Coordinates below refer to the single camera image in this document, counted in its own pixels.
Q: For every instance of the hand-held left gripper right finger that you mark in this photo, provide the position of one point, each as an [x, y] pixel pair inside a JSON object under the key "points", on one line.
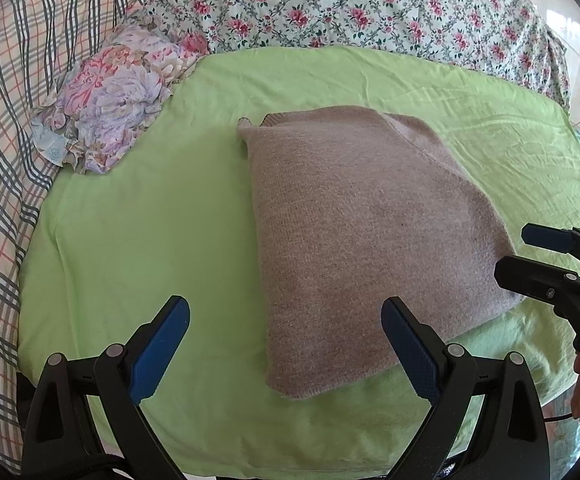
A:
{"points": [[412, 355]]}

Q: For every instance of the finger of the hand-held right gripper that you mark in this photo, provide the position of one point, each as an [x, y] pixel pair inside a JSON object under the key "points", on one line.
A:
{"points": [[540, 280], [545, 236]]}

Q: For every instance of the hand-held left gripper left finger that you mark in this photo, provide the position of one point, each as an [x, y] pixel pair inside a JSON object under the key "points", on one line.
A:
{"points": [[155, 355]]}

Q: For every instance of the beige knit sweater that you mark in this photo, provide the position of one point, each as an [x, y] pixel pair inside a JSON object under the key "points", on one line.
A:
{"points": [[360, 240]]}

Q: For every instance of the light green blanket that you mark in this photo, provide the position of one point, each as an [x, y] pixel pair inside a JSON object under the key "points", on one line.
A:
{"points": [[170, 240]]}

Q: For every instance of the light blue patterned cloth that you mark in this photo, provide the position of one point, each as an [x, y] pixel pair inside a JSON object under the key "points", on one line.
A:
{"points": [[50, 147]]}

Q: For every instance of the plaid bed sheet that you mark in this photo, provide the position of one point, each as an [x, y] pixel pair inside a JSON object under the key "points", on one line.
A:
{"points": [[5, 160]]}

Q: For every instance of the purple floral pillow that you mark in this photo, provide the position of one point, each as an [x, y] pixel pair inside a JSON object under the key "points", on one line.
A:
{"points": [[120, 90]]}

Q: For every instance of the rose print quilt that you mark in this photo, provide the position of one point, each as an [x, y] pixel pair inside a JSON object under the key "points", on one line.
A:
{"points": [[370, 5]]}

